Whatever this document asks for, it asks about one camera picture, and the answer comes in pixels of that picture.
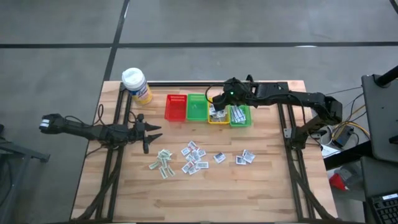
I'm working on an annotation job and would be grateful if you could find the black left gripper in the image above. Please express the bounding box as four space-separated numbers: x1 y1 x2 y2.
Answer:
133 114 164 154

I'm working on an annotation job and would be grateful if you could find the yellow plastic basket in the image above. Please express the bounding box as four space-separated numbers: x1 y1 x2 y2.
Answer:
208 96 230 126

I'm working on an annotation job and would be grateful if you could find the green plastic basket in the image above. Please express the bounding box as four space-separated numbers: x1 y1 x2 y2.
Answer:
186 93 209 122
229 104 252 128

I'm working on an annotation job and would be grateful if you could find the red plastic basket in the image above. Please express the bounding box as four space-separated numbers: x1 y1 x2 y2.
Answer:
164 94 188 123

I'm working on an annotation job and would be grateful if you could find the Lysol wipes canister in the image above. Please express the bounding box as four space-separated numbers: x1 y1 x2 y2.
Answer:
121 67 154 106

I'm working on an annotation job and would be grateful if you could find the white paper sheet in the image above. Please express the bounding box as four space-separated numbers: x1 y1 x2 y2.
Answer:
319 143 341 159

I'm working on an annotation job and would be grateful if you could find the black power brick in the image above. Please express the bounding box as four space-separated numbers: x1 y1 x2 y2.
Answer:
331 126 354 149

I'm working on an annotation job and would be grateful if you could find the black tripod stand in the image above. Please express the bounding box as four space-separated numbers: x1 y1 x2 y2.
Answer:
0 123 51 224

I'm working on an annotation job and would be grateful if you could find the red floor object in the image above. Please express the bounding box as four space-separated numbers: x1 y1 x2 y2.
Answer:
328 172 348 192

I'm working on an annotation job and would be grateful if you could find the grey side table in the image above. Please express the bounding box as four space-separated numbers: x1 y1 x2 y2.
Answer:
361 73 398 163

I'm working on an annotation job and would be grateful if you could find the dark grey desk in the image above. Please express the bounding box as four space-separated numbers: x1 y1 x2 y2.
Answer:
359 155 398 224

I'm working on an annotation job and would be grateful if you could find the black keyboard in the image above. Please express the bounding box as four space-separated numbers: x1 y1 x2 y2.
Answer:
369 192 398 224

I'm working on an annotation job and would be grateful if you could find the black aluminium rig frame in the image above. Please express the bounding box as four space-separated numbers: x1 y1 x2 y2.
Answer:
72 81 340 224

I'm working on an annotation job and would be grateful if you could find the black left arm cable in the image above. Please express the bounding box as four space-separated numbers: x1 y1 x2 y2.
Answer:
94 103 104 125

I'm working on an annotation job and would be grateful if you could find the yellow cable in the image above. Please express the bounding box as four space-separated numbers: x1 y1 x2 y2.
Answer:
353 123 371 138

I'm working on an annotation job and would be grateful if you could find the thick black post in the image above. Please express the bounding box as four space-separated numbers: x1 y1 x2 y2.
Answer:
374 64 398 88

